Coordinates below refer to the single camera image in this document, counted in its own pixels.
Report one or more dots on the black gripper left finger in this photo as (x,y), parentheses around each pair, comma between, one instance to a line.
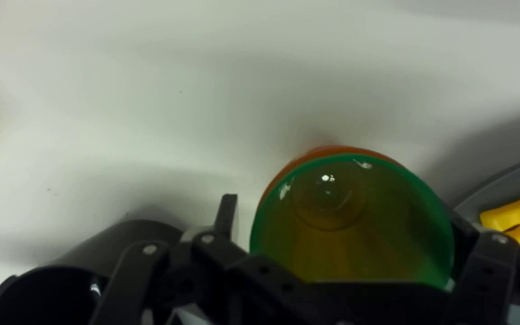
(226,218)

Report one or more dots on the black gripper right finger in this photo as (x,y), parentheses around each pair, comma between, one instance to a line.
(495,278)

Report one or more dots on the orange cup green rim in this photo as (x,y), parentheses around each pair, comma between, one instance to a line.
(356,223)

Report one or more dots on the grey round plate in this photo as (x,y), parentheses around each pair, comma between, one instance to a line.
(513,191)

